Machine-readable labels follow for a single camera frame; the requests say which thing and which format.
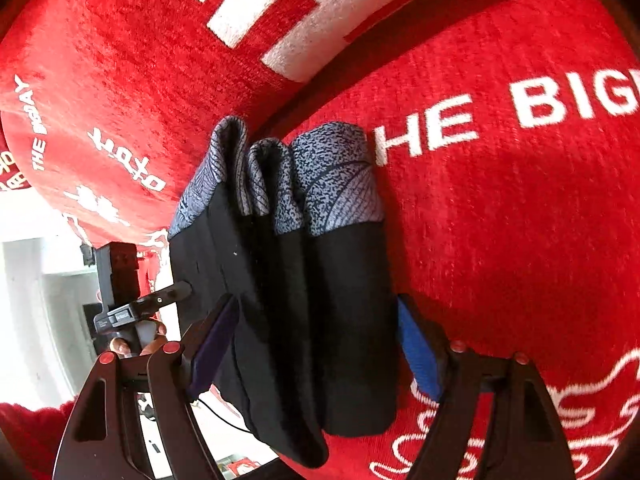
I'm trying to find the black pants with patterned waistband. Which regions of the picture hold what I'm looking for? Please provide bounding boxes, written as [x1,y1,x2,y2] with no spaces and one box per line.
[169,116,399,468]

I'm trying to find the red sleeve left forearm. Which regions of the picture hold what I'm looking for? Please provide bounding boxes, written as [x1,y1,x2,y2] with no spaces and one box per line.
[0,400,75,480]

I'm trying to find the left hand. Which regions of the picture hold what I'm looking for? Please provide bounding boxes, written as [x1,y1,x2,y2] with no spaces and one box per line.
[108,318,168,359]

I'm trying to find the red and white folded blanket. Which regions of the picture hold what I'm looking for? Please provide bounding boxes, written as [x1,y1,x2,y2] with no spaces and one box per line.
[124,0,522,84]

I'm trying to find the red blanket with white characters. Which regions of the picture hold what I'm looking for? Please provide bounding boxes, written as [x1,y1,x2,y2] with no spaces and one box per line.
[1,0,639,479]

